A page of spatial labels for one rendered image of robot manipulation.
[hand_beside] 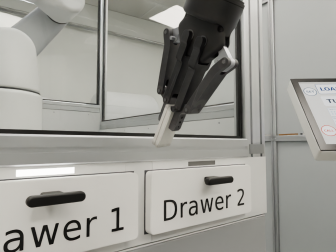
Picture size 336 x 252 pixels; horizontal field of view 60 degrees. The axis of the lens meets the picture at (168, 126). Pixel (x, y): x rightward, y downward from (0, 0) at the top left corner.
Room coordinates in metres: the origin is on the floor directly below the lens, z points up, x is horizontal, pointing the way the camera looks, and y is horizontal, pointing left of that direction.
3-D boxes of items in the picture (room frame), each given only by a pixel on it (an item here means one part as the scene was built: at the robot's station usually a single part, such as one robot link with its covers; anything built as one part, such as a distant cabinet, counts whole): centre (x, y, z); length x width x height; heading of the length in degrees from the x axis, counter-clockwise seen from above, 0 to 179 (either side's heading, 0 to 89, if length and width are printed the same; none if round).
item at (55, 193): (0.39, 0.15, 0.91); 0.07 x 0.04 x 0.01; 129
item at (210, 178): (0.59, -0.09, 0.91); 0.07 x 0.04 x 0.01; 129
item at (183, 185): (0.61, -0.08, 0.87); 0.29 x 0.02 x 0.11; 129
